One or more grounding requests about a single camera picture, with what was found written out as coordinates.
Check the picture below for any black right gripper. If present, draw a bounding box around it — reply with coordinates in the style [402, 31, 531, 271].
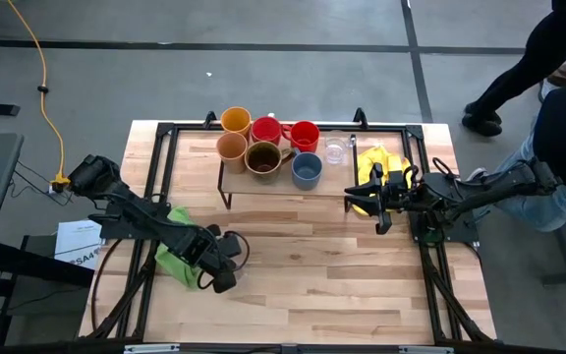
[344, 162, 415, 236]

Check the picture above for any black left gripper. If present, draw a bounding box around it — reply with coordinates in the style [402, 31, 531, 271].
[192, 223, 244, 295]

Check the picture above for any clear plastic handled cup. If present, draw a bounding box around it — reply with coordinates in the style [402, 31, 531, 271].
[322, 133, 358, 167]

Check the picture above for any blue grey mug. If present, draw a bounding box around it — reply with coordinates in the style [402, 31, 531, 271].
[290, 150, 324, 192]

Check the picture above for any large red mug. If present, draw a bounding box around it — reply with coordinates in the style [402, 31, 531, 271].
[281, 120, 321, 154]

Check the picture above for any green brown ceramic mug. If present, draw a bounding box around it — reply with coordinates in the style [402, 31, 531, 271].
[244, 140, 297, 186]

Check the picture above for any tan plastic cup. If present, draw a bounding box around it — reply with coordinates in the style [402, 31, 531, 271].
[215, 131, 250, 175]

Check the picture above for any small red mug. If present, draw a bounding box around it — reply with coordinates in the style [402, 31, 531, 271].
[250, 115, 284, 147]

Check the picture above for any yellow plastic tumbler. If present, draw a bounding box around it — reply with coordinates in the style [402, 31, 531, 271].
[219, 105, 254, 142]

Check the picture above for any wooden shelf with black legs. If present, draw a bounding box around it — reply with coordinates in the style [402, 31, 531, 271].
[216, 128, 363, 213]

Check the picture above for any yellow cloth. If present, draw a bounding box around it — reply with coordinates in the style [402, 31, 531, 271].
[355, 145, 414, 217]

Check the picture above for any green cloth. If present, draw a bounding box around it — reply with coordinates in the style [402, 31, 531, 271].
[153, 205, 203, 290]

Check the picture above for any white printed paper sheet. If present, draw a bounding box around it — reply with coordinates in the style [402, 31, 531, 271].
[54, 219, 103, 270]

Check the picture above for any black metal table frame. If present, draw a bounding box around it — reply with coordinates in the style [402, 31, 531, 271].
[79, 107, 498, 345]

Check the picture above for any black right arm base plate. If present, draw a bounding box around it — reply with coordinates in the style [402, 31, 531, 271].
[408, 204, 481, 246]

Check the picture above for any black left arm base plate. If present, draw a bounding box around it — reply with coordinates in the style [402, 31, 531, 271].
[87, 201, 170, 242]

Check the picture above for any silver metal bracket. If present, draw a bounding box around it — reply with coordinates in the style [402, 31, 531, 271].
[399, 345, 455, 354]
[124, 343, 181, 354]

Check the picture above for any brown hose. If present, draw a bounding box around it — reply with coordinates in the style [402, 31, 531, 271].
[89, 238, 125, 331]

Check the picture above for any yellow cable plug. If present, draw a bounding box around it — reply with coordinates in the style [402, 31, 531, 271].
[48, 174, 73, 194]

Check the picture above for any black stand frame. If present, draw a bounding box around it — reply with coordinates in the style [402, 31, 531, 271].
[0, 234, 96, 348]

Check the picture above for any black floor cable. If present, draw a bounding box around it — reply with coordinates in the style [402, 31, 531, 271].
[8, 160, 76, 207]

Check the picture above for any yellow power cable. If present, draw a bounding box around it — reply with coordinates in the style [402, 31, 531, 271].
[6, 0, 66, 178]

